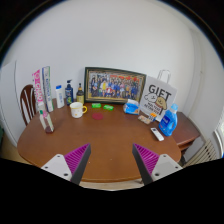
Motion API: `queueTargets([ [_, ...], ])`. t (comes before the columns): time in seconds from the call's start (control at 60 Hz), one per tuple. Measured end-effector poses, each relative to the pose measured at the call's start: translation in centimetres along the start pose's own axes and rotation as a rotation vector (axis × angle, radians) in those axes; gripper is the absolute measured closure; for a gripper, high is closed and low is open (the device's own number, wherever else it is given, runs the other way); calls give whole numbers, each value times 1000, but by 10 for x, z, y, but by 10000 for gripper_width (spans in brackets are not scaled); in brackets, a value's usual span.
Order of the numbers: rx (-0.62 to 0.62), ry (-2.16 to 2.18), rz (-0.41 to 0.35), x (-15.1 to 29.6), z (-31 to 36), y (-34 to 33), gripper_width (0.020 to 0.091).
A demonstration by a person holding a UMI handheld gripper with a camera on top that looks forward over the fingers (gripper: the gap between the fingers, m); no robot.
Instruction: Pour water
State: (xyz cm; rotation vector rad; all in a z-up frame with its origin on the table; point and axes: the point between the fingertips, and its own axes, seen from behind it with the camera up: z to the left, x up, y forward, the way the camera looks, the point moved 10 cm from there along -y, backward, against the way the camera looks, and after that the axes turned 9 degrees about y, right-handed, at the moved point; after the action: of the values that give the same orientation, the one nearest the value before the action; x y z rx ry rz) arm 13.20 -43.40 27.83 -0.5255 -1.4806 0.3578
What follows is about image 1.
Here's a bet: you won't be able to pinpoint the brown pump bottle yellow label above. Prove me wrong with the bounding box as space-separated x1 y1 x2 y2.
76 82 85 105

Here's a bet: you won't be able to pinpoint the white mug with yellow rim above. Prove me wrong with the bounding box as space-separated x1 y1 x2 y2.
69 101 88 119

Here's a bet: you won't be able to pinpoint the white radiator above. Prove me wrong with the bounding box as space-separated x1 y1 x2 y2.
184 138 219 168

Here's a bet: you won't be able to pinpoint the dark wooden side table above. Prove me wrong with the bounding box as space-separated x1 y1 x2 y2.
171 111 202 153

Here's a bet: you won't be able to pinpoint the white lotion bottle blue cap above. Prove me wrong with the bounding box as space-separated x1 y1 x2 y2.
55 84 66 109

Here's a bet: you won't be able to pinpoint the framed group photo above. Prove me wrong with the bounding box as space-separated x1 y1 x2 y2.
83 66 147 105

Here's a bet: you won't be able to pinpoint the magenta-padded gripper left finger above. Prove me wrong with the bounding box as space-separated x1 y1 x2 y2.
40 143 92 186

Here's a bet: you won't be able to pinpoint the pink shuttlecock tube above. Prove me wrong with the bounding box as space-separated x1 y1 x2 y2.
31 68 46 105

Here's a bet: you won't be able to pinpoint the small snack packets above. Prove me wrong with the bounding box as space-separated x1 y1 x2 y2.
137 112 158 125

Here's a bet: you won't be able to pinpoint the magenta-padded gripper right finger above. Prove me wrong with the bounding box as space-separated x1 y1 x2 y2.
132 143 184 186

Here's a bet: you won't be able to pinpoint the white remote control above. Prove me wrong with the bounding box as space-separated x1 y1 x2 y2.
150 127 165 142

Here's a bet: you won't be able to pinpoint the flat round red coaster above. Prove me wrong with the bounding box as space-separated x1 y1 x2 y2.
91 112 105 121

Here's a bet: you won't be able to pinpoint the clear green-labelled plastic bottle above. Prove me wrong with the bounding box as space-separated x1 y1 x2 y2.
38 101 55 135

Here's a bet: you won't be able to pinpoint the dark wooden chair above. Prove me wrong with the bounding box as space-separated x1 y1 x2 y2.
19 84 38 127

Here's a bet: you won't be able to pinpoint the blue detergent bottle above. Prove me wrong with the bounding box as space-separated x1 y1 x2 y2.
158 103 179 137

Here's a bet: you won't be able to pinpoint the blue tissue pack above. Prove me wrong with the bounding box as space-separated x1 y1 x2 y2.
122 98 141 116

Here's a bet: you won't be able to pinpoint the white and blue shuttlecock tube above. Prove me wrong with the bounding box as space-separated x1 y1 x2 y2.
41 65 55 113

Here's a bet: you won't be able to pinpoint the dark blue pump bottle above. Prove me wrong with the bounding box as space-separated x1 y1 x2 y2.
64 79 74 106

